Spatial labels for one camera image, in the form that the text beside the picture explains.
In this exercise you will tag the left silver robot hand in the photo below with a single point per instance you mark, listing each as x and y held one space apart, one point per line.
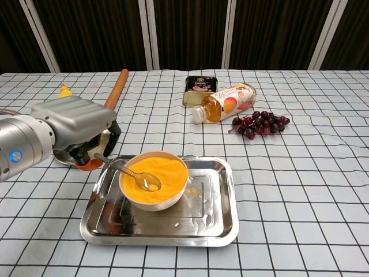
78 121

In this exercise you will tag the clear plastic spoon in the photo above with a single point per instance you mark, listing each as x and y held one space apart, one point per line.
150 181

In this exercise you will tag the white bowl of orange powder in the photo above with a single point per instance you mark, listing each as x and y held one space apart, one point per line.
170 176

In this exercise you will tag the rectangular steel tray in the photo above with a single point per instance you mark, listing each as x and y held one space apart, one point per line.
201 219

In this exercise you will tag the yellow rubber chicken toy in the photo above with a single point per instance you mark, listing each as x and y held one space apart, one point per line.
64 91

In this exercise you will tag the round steel plate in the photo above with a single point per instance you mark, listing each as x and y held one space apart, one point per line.
99 148

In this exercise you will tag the wooden rolling pin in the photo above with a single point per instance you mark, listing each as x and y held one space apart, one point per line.
118 83

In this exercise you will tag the black square tin can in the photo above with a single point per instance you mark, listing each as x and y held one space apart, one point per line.
199 86

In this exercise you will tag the dark folding screen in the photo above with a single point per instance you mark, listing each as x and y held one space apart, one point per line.
187 31

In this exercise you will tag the peach juice plastic bottle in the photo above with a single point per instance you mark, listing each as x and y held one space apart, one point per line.
227 102

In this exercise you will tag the purple grape bunch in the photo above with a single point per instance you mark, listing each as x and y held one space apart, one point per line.
259 125

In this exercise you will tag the white checkered tablecloth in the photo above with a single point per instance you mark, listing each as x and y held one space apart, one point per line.
288 187

